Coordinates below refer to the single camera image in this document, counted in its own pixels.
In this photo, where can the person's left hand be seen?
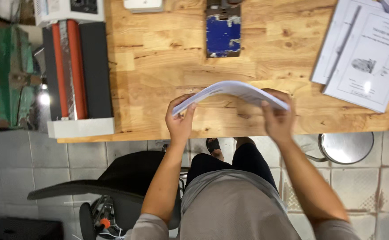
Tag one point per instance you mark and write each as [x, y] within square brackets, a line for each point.
[178, 125]

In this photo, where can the person's right hand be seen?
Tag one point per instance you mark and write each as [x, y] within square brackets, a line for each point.
[278, 123]

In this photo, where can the white paper stack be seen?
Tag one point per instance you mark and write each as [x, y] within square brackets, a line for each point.
[229, 91]

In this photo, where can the person's black sandal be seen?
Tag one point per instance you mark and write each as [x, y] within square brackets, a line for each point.
[213, 146]

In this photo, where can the person's black trousers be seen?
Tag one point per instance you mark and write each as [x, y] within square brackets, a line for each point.
[234, 165]

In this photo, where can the round steel stool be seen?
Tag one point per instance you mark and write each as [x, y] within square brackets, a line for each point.
[344, 148]

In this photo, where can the black office chair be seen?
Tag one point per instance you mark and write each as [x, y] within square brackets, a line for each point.
[114, 186]

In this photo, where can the person's grey shirt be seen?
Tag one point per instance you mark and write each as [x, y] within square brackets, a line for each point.
[234, 210]

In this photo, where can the white printed booklet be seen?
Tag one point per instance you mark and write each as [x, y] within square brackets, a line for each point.
[334, 40]

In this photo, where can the blue worn heavy stapler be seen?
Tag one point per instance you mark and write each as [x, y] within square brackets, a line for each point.
[223, 31]

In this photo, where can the printed booklet with clear cover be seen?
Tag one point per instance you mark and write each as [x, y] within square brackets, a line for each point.
[369, 60]

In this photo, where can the laminating machine with red rollers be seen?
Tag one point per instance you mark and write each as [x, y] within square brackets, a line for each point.
[76, 70]

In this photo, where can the white plastic device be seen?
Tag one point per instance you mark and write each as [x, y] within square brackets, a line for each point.
[143, 5]

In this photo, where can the green metal machine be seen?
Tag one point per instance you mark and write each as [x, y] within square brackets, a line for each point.
[6, 75]

